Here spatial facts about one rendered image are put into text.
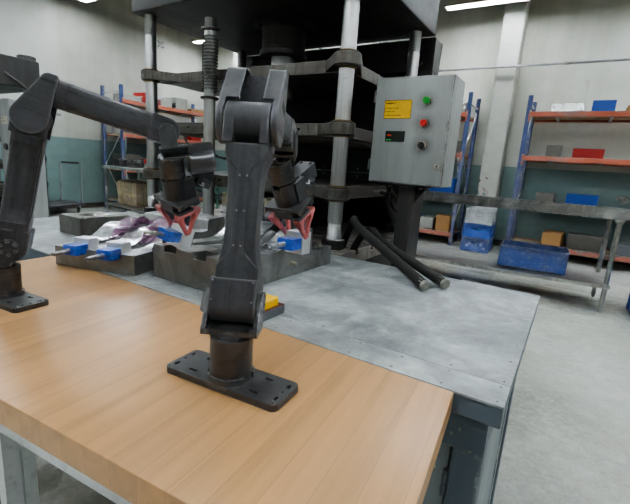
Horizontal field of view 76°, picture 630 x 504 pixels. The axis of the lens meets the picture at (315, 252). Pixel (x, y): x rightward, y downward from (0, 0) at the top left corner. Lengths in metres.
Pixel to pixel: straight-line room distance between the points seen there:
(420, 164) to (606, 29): 6.21
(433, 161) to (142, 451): 1.35
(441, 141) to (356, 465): 1.28
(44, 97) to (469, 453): 1.01
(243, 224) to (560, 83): 7.09
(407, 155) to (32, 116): 1.19
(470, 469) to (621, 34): 7.17
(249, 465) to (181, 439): 0.09
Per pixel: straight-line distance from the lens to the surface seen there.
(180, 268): 1.09
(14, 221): 1.02
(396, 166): 1.65
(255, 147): 0.60
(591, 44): 7.61
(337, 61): 1.65
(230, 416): 0.58
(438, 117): 1.62
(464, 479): 0.82
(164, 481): 0.50
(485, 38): 7.83
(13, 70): 5.66
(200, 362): 0.68
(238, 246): 0.59
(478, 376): 0.75
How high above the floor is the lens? 1.12
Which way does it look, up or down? 12 degrees down
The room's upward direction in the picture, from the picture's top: 4 degrees clockwise
